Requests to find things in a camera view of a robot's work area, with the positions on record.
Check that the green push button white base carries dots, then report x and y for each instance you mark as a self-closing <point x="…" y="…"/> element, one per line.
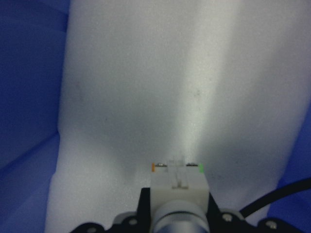
<point x="179" y="191"/>

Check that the white foam pad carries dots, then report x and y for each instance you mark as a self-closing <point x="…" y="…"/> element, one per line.
<point x="170" y="72"/>

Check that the blue plastic bin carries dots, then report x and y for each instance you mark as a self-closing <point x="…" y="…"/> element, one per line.
<point x="24" y="72"/>

